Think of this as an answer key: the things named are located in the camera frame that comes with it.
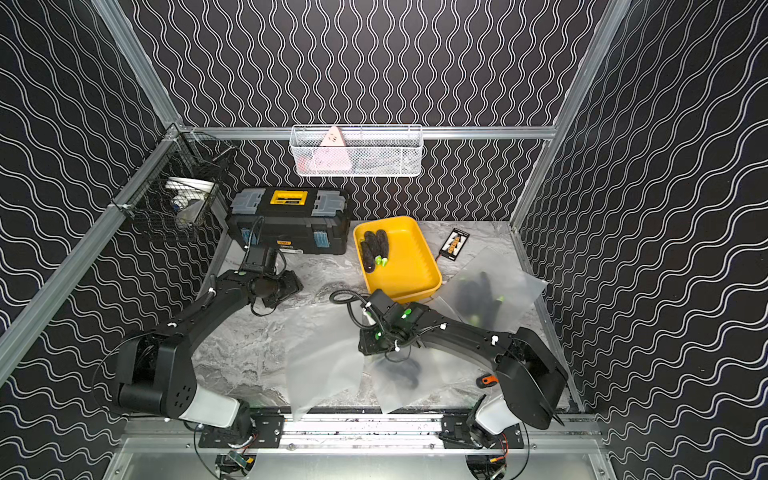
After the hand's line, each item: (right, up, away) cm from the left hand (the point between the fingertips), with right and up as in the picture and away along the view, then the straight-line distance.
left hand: (295, 284), depth 89 cm
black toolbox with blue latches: (-2, +20, +9) cm, 22 cm away
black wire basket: (-29, +26, -9) cm, 40 cm away
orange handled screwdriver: (+54, -25, -9) cm, 60 cm away
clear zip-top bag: (+37, -25, -7) cm, 45 cm away
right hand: (+21, -15, -8) cm, 27 cm away
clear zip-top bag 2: (+10, -21, -5) cm, 24 cm away
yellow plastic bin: (+36, +3, +19) cm, 41 cm away
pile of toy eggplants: (+23, +11, +20) cm, 32 cm away
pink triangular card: (+11, +39, +1) cm, 40 cm away
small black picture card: (+53, +13, +24) cm, 59 cm away
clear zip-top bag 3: (+61, -4, +9) cm, 62 cm away
